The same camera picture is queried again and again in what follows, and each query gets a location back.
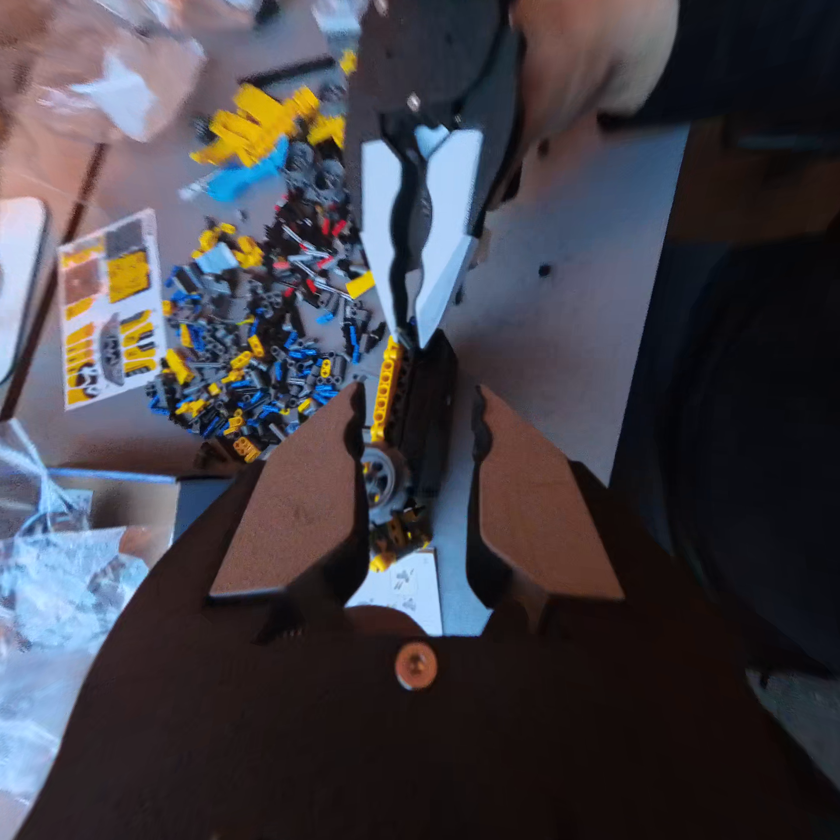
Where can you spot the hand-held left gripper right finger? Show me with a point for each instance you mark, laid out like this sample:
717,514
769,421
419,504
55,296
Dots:
544,525

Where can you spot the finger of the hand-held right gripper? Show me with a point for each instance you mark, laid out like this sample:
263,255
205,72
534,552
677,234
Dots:
456,197
377,210

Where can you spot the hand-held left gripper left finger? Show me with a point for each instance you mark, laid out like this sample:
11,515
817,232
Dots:
289,518

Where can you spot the yellow toy brick vehicle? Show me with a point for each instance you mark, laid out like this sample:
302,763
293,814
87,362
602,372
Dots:
426,407

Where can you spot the person's right forearm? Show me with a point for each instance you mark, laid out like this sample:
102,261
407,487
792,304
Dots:
754,59

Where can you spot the grey desk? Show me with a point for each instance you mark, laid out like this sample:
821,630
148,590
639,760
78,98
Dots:
577,328

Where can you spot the person's right hand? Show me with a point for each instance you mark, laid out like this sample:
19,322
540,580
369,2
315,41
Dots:
590,59

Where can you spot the yellow curved panel piece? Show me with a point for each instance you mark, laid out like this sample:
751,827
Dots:
359,285

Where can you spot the dark blue cardboard kit box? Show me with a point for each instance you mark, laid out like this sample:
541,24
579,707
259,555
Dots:
203,505

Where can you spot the blue brick separator tool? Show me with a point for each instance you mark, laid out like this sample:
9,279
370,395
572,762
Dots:
246,180

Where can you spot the white instruction booklet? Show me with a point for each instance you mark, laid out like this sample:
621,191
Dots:
420,590

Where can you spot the yellow brick assembly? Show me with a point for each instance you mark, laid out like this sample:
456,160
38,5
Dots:
256,124

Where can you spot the pile of small brick parts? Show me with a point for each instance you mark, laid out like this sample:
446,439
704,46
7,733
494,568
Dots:
262,367

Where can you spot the yellow and grey sticker sheet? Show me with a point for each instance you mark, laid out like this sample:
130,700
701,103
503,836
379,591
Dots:
124,262

